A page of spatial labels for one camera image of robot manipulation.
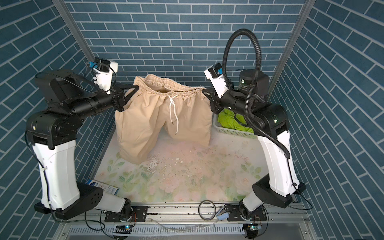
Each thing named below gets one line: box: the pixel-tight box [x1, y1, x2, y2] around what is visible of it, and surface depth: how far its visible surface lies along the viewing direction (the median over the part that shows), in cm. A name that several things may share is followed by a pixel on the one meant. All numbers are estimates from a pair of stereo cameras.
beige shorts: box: [115, 74, 211, 165], surface depth 56 cm
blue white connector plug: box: [217, 212, 230, 221], surface depth 74 cm
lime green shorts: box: [217, 108, 254, 134], surface depth 102 cm
